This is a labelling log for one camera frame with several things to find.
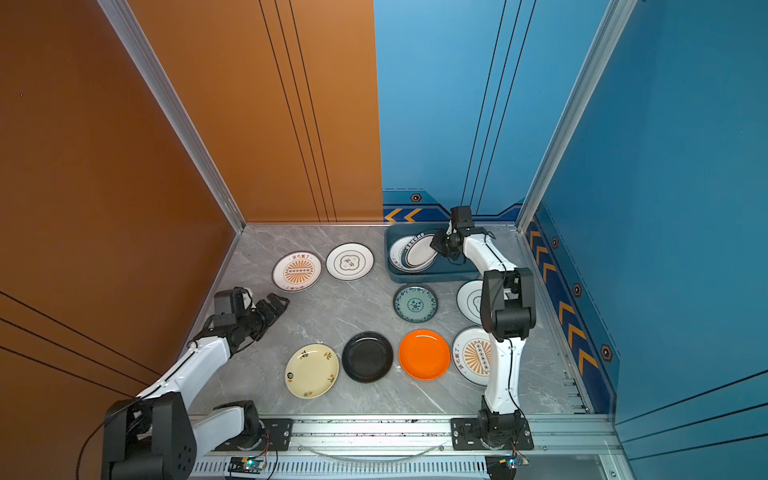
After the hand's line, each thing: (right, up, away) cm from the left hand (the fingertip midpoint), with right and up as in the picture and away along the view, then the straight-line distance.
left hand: (281, 305), depth 89 cm
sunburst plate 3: (+56, -14, -2) cm, 58 cm away
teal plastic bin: (+50, +10, +7) cm, 51 cm away
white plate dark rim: (+43, +15, +19) cm, 50 cm away
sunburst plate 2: (+35, +16, +21) cm, 43 cm away
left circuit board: (-2, -35, -18) cm, 39 cm away
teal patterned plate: (+41, -1, +8) cm, 42 cm away
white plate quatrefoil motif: (+17, +13, +20) cm, 29 cm away
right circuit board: (+60, -35, -19) cm, 72 cm away
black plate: (+26, -14, -3) cm, 30 cm away
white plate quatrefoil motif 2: (+58, 0, +9) cm, 59 cm away
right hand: (+47, +19, +13) cm, 52 cm away
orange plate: (+43, -15, +1) cm, 46 cm away
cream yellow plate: (+11, -17, -6) cm, 21 cm away
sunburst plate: (-1, +9, +17) cm, 19 cm away
